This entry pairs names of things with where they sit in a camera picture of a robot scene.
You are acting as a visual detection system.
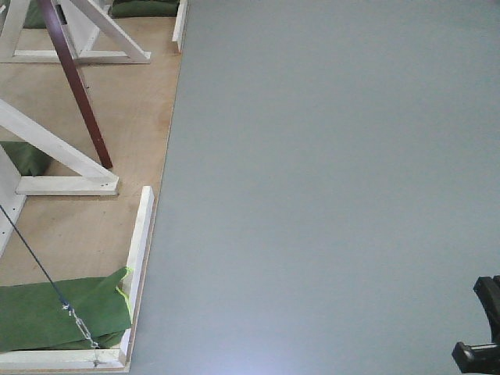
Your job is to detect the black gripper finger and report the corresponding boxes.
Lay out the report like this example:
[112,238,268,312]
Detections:
[473,275,499,344]
[452,341,499,374]

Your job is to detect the brown wooden door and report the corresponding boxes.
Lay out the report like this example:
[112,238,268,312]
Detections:
[37,0,113,169]

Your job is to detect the silver turnbuckle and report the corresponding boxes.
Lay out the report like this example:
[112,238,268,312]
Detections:
[62,304,99,349]

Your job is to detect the plywood base platform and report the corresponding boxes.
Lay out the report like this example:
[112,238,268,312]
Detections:
[0,15,190,370]

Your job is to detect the green sandbag near corner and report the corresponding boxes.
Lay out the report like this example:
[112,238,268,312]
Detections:
[1,267,131,352]

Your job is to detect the green sandbag far top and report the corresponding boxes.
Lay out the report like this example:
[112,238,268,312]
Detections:
[110,0,180,18]

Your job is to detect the green sandbag behind brace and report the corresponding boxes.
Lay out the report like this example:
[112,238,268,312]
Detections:
[1,141,52,177]

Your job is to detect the white near edge rail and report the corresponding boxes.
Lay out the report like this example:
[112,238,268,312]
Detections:
[120,186,155,367]

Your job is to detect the white edge rail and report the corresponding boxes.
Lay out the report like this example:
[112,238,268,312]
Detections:
[120,186,155,367]
[172,0,188,53]

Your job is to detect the white wooden brace frame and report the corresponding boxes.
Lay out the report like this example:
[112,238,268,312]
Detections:
[1,101,119,251]

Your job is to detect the white far edge rail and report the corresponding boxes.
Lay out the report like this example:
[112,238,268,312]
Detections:
[172,0,188,53]

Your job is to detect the white far brace frame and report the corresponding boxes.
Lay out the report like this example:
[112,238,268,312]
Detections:
[1,1,151,64]

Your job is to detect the white bottom frame rail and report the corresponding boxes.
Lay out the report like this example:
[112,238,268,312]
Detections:
[1,349,127,371]

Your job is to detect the dark guy wire cable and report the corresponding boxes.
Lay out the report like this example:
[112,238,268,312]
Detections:
[0,205,70,312]

